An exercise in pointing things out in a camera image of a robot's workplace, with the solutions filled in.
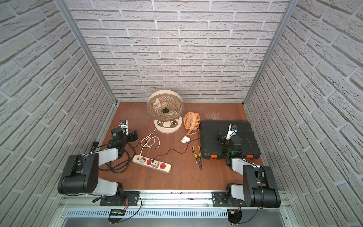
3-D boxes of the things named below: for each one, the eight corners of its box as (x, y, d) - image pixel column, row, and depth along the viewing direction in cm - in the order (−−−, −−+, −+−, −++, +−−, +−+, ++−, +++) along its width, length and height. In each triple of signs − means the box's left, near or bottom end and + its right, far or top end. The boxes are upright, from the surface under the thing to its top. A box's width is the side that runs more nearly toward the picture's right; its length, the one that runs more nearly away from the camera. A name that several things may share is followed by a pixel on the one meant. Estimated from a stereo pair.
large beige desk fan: (154, 133, 102) (145, 102, 77) (156, 121, 109) (148, 89, 84) (182, 133, 102) (182, 103, 77) (182, 121, 109) (182, 90, 84)
